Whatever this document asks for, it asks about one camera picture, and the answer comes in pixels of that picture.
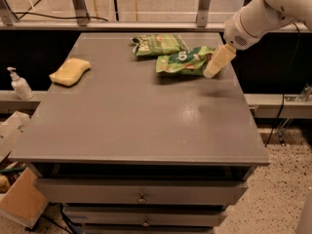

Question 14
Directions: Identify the metal bracket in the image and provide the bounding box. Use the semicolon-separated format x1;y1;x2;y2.
285;84;312;102

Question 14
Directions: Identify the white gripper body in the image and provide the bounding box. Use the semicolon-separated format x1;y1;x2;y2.
223;12;259;50

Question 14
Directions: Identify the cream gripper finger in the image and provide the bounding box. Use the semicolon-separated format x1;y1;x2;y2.
203;44;236;78

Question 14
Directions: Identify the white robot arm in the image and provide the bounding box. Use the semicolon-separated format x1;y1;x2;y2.
203;0;312;78

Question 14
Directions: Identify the middle grey drawer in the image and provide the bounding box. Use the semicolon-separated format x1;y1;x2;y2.
63;206;227;227

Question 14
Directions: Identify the top grey drawer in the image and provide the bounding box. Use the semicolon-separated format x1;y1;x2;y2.
34;178;248;206

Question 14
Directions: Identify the green rice chip bag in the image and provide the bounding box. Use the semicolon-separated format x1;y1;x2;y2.
156;46;215;76

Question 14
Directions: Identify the grey drawer cabinet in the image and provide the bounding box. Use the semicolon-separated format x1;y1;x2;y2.
11;33;269;234

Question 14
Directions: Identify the white pump bottle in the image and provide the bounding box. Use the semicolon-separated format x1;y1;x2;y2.
7;67;33;100

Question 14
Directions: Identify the cardboard box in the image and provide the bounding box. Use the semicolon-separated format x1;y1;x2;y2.
0;111;48;228

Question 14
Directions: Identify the black cable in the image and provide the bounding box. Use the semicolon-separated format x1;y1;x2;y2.
13;11;109;22

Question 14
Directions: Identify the green jalapeno chip bag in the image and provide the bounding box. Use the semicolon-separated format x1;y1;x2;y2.
133;34;187;57

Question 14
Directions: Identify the metal railing frame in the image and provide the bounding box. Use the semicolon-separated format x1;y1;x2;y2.
0;0;312;33

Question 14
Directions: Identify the yellow sponge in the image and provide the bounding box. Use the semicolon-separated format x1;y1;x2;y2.
49;58;91;87

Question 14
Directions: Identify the grey drawer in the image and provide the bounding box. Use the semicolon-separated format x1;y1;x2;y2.
63;206;227;227
34;178;248;206

